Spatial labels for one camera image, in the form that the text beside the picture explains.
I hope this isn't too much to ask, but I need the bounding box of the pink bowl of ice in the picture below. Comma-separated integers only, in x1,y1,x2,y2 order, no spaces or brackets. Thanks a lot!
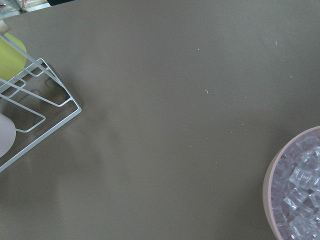
262,126,320,240

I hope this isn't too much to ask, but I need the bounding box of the pink cup in rack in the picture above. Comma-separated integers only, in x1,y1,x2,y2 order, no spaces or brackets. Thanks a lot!
0,113,16,157

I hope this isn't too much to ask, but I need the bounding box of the yellow cup in rack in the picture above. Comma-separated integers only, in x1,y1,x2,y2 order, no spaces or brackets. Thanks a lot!
0,39,27,81

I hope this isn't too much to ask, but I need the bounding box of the white wire cup rack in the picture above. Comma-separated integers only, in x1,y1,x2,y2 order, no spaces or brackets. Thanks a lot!
0,20,82,172

